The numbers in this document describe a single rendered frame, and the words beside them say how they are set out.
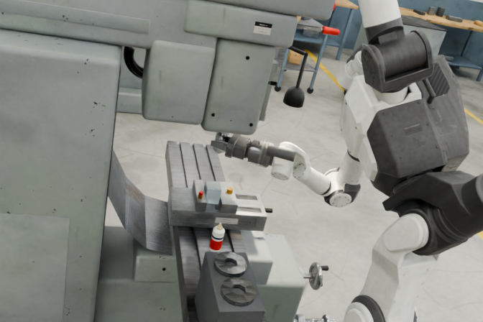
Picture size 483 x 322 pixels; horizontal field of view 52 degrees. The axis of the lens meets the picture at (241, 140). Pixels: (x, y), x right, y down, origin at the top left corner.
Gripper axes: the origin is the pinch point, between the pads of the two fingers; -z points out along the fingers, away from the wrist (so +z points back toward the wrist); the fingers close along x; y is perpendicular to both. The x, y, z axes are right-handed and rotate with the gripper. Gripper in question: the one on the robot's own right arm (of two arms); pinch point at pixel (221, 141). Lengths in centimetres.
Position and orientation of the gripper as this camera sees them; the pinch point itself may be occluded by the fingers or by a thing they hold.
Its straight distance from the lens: 173.7
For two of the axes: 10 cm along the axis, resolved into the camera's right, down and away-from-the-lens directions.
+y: -1.9, 8.8, 4.3
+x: -2.4, 3.9, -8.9
